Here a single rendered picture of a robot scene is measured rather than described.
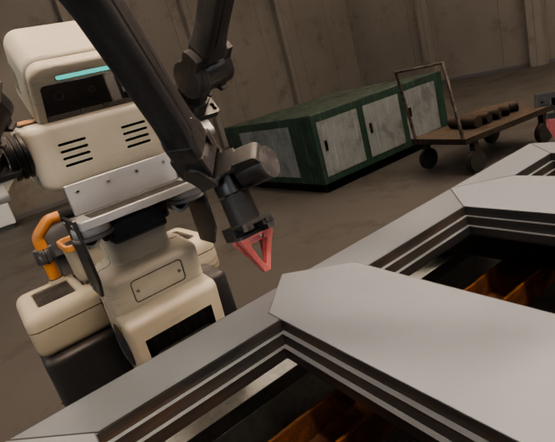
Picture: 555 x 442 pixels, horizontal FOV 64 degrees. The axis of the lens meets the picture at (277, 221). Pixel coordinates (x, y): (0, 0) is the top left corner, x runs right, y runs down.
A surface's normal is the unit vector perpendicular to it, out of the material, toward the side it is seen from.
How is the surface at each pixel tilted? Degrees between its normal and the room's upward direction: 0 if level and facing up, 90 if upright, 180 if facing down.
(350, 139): 90
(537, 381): 0
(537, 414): 0
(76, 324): 90
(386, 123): 90
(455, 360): 0
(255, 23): 90
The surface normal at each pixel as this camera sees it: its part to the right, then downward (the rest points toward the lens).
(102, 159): 0.62, 0.22
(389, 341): -0.26, -0.92
